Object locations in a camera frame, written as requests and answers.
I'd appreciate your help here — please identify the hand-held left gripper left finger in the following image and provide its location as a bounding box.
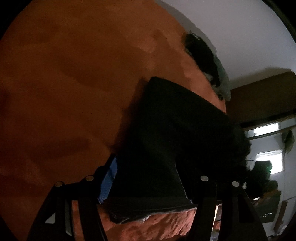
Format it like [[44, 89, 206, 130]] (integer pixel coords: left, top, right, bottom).
[[27, 155, 118, 241]]

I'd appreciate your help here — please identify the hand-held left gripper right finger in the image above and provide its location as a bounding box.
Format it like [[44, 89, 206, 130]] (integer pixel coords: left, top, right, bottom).
[[174, 166, 269, 241]]

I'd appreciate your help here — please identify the black garment with white lining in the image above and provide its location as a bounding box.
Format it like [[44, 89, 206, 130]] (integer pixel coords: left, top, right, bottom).
[[109, 76, 252, 225]]

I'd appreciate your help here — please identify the cardboard box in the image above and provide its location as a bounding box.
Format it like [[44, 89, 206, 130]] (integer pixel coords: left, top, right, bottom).
[[254, 190, 282, 223]]

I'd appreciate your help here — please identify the hanging green cloth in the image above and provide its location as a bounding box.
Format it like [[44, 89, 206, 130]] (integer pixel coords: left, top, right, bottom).
[[282, 131, 295, 154]]

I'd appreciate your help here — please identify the brown wooden wardrobe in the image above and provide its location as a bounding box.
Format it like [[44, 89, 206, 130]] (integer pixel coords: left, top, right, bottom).
[[228, 72, 296, 127]]

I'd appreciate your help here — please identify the orange fleece blanket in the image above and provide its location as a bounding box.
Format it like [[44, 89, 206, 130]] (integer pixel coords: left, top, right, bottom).
[[0, 0, 228, 241]]

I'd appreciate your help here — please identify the black folded garment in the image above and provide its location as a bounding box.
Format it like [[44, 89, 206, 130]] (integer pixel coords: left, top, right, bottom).
[[184, 32, 221, 87]]

